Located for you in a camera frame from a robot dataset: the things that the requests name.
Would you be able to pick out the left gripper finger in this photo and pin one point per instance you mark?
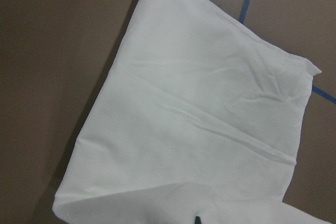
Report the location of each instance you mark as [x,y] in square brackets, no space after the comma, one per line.
[197,220]

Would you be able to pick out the white printed t-shirt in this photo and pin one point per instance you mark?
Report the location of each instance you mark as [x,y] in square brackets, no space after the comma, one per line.
[197,118]

